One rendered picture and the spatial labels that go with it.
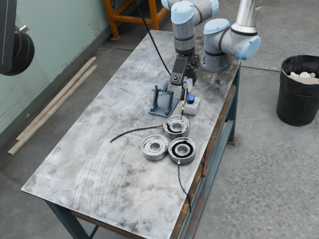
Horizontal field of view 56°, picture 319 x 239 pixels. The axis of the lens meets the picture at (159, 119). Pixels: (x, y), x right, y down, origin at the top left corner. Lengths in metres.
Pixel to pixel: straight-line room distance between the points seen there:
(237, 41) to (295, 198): 1.10
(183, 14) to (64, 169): 0.73
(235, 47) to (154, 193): 0.72
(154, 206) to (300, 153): 1.43
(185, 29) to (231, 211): 1.24
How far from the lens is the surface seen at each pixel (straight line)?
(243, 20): 1.37
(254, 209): 1.98
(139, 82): 1.52
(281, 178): 2.13
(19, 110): 2.77
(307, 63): 2.43
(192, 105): 1.29
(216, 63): 1.52
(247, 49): 1.37
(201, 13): 1.09
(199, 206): 1.69
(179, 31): 1.06
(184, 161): 1.12
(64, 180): 1.22
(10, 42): 0.20
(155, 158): 1.15
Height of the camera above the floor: 1.73
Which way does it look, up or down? 45 degrees down
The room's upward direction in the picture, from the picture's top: 9 degrees counter-clockwise
